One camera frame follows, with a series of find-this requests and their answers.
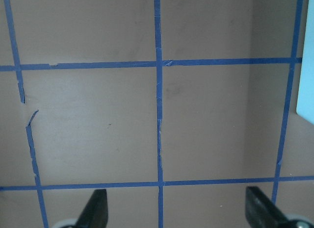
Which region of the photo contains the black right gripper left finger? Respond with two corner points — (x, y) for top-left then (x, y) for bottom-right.
(74, 189), (107, 228)

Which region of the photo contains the turquoise plastic bin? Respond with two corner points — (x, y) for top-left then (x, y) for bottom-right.
(296, 0), (314, 124)

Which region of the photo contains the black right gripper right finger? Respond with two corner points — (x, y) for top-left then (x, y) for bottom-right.
(245, 186), (294, 228)

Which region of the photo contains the brown paper table mat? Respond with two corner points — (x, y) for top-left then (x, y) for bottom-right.
(0, 0), (314, 228)

